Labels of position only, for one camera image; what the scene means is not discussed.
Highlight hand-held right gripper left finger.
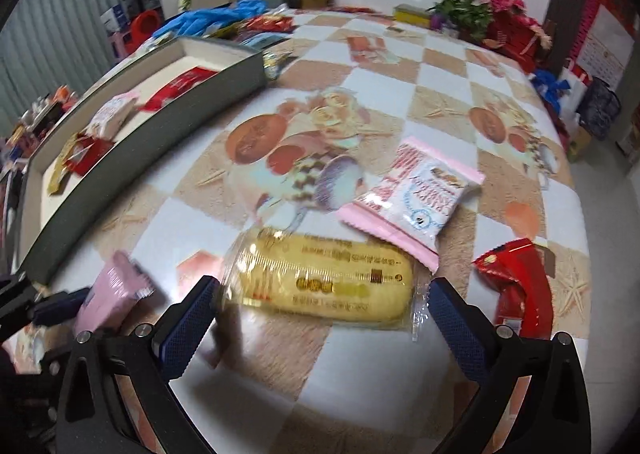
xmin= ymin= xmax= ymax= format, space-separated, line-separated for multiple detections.
xmin=54 ymin=275 xmax=222 ymax=454

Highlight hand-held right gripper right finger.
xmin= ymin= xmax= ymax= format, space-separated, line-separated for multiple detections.
xmin=428 ymin=278 xmax=592 ymax=454

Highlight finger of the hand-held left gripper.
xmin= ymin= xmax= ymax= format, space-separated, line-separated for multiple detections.
xmin=0 ymin=273 xmax=40 ymax=335
xmin=27 ymin=287 xmax=93 ymax=329

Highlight plain pink snack packet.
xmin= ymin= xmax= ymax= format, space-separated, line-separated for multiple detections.
xmin=75 ymin=251 xmax=154 ymax=333

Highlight white and pink snack packet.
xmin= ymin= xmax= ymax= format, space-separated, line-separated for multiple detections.
xmin=339 ymin=135 xmax=487 ymax=271
xmin=87 ymin=89 xmax=142 ymax=140

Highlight mustard yellow snack packet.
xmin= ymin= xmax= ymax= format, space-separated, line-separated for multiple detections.
xmin=46 ymin=143 xmax=82 ymax=196

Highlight clear packet of yellow cake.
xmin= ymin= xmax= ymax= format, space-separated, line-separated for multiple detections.
xmin=219 ymin=225 xmax=432 ymax=336

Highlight crinkled red snack packet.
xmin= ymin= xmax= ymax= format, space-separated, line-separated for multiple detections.
xmin=65 ymin=133 xmax=114 ymax=171

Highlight grey tray with cream lining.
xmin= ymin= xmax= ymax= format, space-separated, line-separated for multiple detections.
xmin=10 ymin=37 xmax=267 ymax=285

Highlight small cardboard box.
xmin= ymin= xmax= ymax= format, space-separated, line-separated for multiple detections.
xmin=566 ymin=125 xmax=594 ymax=163

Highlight grey curtain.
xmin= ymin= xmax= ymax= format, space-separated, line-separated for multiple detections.
xmin=0 ymin=0 xmax=117 ymax=136

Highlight blue ribbon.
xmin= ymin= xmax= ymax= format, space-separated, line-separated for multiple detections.
xmin=529 ymin=68 xmax=564 ymax=104

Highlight dark patterned bag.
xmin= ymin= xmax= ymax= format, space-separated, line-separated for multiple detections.
xmin=575 ymin=76 xmax=622 ymax=141

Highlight white paper bag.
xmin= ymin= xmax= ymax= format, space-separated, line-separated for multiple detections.
xmin=556 ymin=61 xmax=594 ymax=116

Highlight pink plastic stool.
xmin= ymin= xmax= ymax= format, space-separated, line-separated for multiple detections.
xmin=109 ymin=31 xmax=137 ymax=58

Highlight gold foil packet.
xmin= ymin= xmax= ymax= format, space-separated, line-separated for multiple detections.
xmin=261 ymin=48 xmax=294 ymax=81

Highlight blue and white box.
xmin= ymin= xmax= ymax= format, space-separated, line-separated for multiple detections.
xmin=99 ymin=6 xmax=127 ymax=34

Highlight pink flower arrangement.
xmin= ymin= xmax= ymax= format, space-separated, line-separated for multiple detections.
xmin=479 ymin=0 xmax=554 ymax=61

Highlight pile of blue gloves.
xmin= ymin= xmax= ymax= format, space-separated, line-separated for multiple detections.
xmin=151 ymin=0 xmax=269 ymax=41

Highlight small red snack packets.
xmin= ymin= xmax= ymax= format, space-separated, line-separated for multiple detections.
xmin=239 ymin=16 xmax=297 ymax=34

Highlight green potted plant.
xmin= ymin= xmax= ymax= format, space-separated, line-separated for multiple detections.
xmin=426 ymin=0 xmax=494 ymax=36

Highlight yellow and green box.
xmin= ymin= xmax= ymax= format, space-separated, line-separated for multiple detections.
xmin=391 ymin=3 xmax=432 ymax=28

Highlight wall calendar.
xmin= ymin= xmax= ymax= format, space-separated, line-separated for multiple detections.
xmin=581 ymin=8 xmax=637 ymax=86

